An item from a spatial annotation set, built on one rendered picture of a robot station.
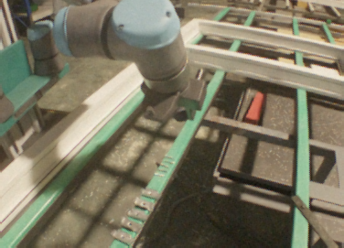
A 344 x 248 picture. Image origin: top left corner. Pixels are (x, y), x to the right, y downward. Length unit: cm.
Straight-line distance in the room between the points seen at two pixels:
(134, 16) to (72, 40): 12
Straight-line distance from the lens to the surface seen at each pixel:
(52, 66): 152
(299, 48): 147
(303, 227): 60
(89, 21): 41
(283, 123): 133
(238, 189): 101
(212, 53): 109
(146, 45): 35
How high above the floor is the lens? 134
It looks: 37 degrees down
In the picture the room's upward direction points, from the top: straight up
